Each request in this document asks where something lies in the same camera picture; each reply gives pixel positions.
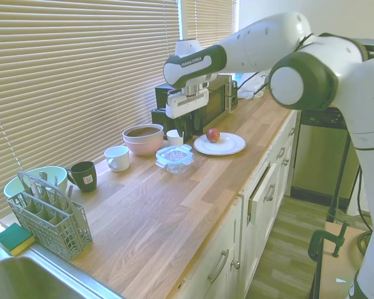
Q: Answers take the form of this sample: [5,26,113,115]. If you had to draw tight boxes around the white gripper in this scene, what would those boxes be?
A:
[165,88,211,130]

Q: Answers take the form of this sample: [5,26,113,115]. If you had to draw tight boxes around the clear lid with blue rim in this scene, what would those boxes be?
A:
[155,145,195,167]

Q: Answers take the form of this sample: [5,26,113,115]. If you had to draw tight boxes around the clear glass food container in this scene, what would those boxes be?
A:
[155,155,193,174]

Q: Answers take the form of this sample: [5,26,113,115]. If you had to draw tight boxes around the red apple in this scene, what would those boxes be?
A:
[206,127,221,143]

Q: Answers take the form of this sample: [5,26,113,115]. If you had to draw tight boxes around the tall white mug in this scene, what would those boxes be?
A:
[166,129,185,147]

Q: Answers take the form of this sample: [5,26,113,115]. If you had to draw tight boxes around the black microwave oven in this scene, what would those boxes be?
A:
[155,74,235,135]

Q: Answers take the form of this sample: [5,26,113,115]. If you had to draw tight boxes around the white dinner plate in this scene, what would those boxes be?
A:
[193,131,247,156]

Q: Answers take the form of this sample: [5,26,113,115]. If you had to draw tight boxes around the pink bowl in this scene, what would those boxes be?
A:
[123,136,163,156]

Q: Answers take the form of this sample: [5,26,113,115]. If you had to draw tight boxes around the white plastic bag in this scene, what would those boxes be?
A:
[236,71,271,100]

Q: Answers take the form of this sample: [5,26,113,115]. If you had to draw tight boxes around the wide white mug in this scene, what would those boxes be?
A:
[103,145,131,173]

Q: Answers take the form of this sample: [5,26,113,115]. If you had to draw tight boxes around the beige window blind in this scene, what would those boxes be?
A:
[185,0,238,40]
[0,0,180,221]

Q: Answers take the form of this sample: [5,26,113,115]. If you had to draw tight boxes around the stainless steel dishwasher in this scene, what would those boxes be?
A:
[291,107,362,203]

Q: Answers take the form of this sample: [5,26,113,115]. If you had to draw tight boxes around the black mug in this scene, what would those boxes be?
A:
[65,161,98,193]

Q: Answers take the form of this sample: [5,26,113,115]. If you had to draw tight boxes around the mint green bowl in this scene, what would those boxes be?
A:
[3,166,68,203]

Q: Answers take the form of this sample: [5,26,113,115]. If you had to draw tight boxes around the dark green clamp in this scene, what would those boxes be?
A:
[308,221,350,262]

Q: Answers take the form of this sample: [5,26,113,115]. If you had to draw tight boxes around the grey plastic cutlery basket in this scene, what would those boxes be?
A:
[6,170,94,261]

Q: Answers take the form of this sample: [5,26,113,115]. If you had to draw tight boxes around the tan wooden robot table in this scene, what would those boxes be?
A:
[311,217,374,299]

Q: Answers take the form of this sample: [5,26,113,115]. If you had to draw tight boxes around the green and yellow sponge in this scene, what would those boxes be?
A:
[0,222,37,257]

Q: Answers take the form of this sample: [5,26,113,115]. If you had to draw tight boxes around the stainless steel sink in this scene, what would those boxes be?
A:
[0,245,122,299]

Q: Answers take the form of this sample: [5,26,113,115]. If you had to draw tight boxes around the black camera tripod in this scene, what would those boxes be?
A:
[327,130,355,222]

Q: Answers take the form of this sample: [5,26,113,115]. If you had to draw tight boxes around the black floor cable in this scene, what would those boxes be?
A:
[356,164,374,235]

